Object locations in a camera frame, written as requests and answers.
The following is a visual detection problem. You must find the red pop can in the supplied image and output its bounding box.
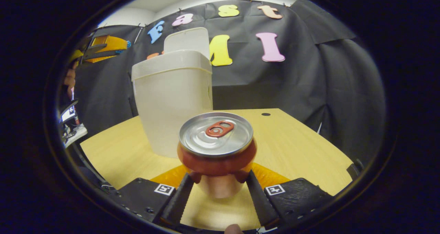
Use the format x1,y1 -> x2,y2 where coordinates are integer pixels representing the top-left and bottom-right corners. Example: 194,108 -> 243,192
177,111 -> 257,199

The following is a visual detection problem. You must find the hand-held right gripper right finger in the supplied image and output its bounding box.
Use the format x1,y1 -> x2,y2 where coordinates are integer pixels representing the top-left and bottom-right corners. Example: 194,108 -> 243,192
246,163 -> 334,228

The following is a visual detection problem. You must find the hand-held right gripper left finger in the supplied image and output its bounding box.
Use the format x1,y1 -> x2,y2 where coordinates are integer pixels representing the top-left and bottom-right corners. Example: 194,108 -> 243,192
113,164 -> 195,227

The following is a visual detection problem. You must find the white side table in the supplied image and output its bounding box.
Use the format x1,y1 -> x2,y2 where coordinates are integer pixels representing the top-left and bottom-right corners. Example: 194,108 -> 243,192
64,124 -> 88,148

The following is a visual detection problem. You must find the white desktop garbage bin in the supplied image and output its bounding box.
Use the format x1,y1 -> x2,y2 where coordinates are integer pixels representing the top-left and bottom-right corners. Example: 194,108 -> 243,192
131,27 -> 213,158

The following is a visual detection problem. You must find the computer monitor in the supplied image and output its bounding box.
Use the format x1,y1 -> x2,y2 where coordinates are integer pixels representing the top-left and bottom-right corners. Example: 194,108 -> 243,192
60,103 -> 78,123

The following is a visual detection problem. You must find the blue paper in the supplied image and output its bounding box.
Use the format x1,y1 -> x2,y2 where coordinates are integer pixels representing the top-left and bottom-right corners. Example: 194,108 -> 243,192
116,40 -> 132,54

